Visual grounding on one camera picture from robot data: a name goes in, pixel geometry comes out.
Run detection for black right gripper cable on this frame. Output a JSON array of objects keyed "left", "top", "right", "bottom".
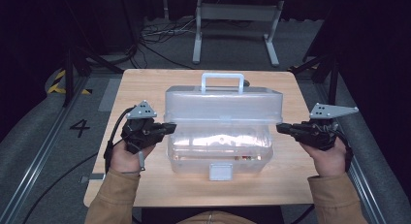
[{"left": 334, "top": 129, "right": 356, "bottom": 174}]

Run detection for black metal stand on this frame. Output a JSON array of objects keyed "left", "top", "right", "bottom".
[
  {"left": 288, "top": 51, "right": 341, "bottom": 106},
  {"left": 60, "top": 44, "right": 124, "bottom": 108}
]

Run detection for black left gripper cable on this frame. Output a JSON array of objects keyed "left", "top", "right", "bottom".
[{"left": 21, "top": 106, "right": 136, "bottom": 224}]

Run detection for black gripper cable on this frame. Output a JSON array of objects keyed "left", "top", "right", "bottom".
[
  {"left": 334, "top": 129, "right": 356, "bottom": 174},
  {"left": 21, "top": 106, "right": 136, "bottom": 224}
]

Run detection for bundle of floor cables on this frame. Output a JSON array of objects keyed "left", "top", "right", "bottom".
[{"left": 138, "top": 16, "right": 199, "bottom": 71}]

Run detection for grey metal desk frame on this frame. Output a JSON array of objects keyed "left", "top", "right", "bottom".
[{"left": 192, "top": 0, "right": 285, "bottom": 69}]

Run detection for person's left hand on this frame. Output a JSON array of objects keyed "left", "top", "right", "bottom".
[{"left": 109, "top": 139, "right": 157, "bottom": 175}]

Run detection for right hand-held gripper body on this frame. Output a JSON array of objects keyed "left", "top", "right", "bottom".
[{"left": 293, "top": 102, "right": 360, "bottom": 151}]

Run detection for clear plastic storage box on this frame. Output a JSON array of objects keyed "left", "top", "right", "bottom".
[{"left": 163, "top": 72, "right": 284, "bottom": 182}]

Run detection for person's tan jacket torso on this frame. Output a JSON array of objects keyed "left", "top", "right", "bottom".
[{"left": 175, "top": 210, "right": 259, "bottom": 224}]

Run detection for grey tape piece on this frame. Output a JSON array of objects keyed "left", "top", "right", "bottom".
[{"left": 79, "top": 173, "right": 107, "bottom": 184}]

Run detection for person's right hand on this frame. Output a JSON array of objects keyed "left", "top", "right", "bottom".
[{"left": 300, "top": 137, "right": 349, "bottom": 177}]

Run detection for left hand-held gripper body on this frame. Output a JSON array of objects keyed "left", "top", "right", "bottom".
[{"left": 120, "top": 100, "right": 167, "bottom": 155}]

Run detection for aluminium floor rail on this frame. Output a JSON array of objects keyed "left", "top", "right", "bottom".
[
  {"left": 316, "top": 82, "right": 389, "bottom": 224},
  {"left": 0, "top": 76, "right": 89, "bottom": 224}
]

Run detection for grey cord on left gripper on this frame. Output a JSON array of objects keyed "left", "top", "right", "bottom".
[{"left": 137, "top": 150, "right": 146, "bottom": 173}]

